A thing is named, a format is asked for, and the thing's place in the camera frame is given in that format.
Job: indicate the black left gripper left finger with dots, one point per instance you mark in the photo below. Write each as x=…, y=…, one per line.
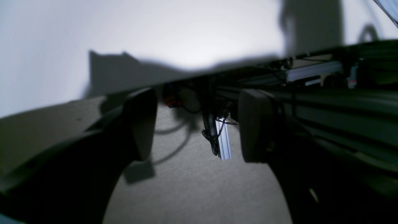
x=72, y=181

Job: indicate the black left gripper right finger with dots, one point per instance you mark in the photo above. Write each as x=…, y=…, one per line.
x=334, y=152

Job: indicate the aluminium extrusion rail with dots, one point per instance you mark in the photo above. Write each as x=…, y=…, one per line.
x=224, y=151

